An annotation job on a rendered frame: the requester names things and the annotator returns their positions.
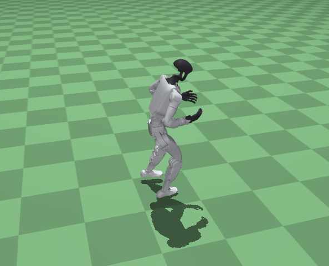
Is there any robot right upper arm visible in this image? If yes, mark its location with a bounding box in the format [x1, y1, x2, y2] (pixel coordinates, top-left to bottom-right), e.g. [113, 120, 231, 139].
[162, 89, 182, 128]

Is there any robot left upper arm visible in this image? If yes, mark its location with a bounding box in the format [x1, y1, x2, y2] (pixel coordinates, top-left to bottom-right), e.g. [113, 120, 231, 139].
[149, 75, 166, 95]

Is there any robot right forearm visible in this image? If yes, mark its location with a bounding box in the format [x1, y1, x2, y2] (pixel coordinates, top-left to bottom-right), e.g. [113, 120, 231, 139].
[168, 116, 191, 129]

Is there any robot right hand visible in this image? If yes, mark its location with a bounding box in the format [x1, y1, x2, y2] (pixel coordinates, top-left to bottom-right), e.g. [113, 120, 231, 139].
[185, 108, 202, 123]

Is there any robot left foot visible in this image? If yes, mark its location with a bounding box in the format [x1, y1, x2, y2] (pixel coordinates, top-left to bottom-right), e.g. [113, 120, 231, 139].
[141, 170, 163, 177]

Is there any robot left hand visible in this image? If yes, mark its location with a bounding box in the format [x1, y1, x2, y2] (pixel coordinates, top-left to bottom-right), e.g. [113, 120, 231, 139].
[181, 90, 197, 103]

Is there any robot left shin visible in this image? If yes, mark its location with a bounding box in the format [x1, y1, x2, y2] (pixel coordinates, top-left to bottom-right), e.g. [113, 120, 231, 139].
[146, 150, 167, 173]

